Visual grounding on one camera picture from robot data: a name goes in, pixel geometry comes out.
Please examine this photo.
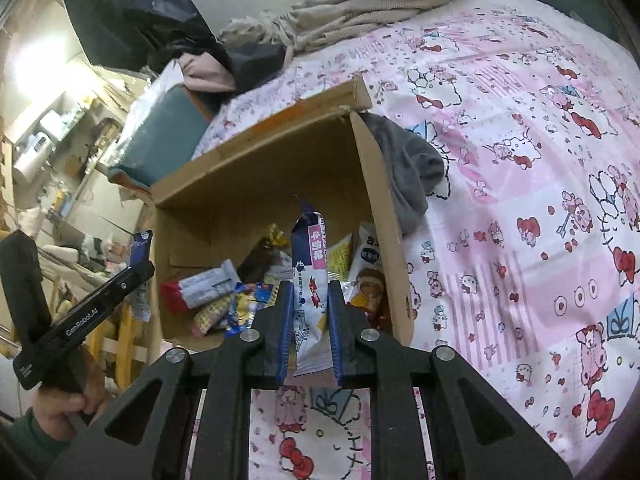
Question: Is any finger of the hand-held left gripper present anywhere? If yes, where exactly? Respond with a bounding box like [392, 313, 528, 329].
[131, 230, 154, 268]

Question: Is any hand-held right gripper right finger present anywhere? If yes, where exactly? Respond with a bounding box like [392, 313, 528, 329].
[327, 282, 573, 480]

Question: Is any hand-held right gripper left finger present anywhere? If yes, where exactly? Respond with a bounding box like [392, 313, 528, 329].
[47, 282, 293, 480]

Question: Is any blue yellow snack bag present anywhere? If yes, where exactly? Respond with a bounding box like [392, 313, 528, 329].
[225, 282, 278, 338]

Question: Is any white blue pink snack packet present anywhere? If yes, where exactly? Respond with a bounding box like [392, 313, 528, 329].
[290, 210, 335, 378]

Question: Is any orange brown snack packet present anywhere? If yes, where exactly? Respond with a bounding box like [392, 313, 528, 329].
[347, 267, 388, 321]

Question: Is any yellow cartoon snack packet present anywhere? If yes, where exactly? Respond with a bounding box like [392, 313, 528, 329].
[190, 295, 246, 338]

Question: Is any red white snack bar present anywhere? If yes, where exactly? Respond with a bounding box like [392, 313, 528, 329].
[161, 260, 241, 311]

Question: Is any dark brown snack packet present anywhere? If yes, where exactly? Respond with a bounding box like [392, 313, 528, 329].
[240, 237, 281, 281]

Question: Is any yellow white snack packet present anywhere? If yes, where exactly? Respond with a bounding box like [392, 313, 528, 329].
[325, 232, 353, 281]

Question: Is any white blue-print snack packet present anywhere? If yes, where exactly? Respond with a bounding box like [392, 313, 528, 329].
[347, 222, 386, 286]

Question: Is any brown cardboard box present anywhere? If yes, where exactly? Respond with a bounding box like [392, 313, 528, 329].
[150, 76, 416, 356]

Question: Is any person's left forearm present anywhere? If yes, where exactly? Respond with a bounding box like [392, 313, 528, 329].
[0, 407, 76, 480]

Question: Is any person's left hand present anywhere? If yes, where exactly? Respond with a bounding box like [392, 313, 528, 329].
[32, 350, 116, 428]

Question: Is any yellow wooden rack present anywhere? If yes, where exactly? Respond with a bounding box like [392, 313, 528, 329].
[85, 305, 161, 391]

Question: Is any teal cushioned armrest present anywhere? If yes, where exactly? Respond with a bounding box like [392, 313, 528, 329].
[107, 85, 211, 191]

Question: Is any white water heater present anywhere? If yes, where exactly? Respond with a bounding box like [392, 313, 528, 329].
[12, 132, 53, 183]

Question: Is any grey cloth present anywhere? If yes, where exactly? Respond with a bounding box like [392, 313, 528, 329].
[360, 112, 448, 236]

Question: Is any pink cloth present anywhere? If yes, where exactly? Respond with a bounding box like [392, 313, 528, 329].
[177, 52, 238, 93]

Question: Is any black cloth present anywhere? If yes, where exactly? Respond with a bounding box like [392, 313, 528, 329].
[227, 42, 286, 93]

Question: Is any black plastic bag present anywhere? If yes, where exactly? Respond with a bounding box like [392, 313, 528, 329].
[55, 0, 226, 68]

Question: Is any pink cartoon printed bed sheet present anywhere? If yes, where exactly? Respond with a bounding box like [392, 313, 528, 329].
[192, 0, 640, 480]

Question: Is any crumpled floral duvet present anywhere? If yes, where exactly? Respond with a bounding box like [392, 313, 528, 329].
[217, 0, 466, 56]

